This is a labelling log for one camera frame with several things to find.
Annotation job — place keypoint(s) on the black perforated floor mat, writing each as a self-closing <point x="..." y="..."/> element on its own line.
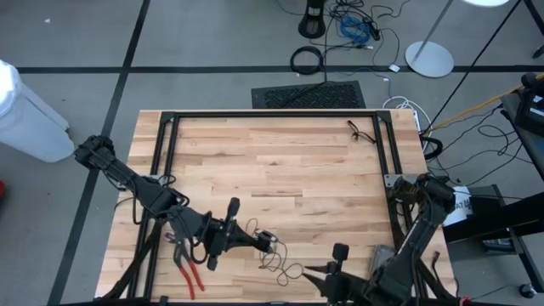
<point x="310" y="97"/>

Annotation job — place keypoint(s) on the black power strip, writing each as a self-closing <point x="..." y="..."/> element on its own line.
<point x="373" y="30"/>

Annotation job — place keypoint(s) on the black equipment cart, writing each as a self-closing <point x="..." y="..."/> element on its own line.
<point x="501" y="217"/>

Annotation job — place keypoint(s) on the thin black diagonal pole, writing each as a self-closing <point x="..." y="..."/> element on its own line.
<point x="489" y="42"/>

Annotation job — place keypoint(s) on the black device white label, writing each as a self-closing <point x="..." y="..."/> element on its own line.
<point x="529" y="115"/>

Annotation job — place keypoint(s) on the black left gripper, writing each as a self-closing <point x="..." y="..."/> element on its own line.
<point x="219" y="236"/>

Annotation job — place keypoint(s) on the black caster wheel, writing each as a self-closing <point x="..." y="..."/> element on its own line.
<point x="527" y="290"/>

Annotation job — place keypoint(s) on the black stand base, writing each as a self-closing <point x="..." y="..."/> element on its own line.
<point x="312" y="25"/>

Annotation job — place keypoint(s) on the black-framed eyeglasses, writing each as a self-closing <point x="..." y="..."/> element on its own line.
<point x="356" y="132"/>

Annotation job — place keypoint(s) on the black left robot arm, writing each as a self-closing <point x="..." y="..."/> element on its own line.
<point x="144" y="191"/>

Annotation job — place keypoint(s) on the small white adapter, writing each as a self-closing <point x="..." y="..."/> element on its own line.
<point x="394" y="67"/>

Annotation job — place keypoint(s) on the red tape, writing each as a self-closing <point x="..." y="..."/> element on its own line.
<point x="465" y="300"/>

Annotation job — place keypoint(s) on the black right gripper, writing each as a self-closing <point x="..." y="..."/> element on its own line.
<point x="350" y="291"/>

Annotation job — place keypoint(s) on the white plastic bin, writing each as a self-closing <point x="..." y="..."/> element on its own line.
<point x="30" y="127"/>

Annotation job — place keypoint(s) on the black stand leg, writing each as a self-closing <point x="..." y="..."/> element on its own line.
<point x="539" y="52"/>

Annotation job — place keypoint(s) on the white round lamp head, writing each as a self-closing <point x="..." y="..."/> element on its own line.
<point x="484" y="2"/>

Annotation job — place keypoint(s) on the black aluminium table frame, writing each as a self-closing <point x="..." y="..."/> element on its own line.
<point x="276" y="114"/>

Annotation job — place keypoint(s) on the silver round-base floor stand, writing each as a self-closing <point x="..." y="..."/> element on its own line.
<point x="429" y="61"/>

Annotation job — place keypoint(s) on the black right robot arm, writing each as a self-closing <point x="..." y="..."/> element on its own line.
<point x="418" y="229"/>

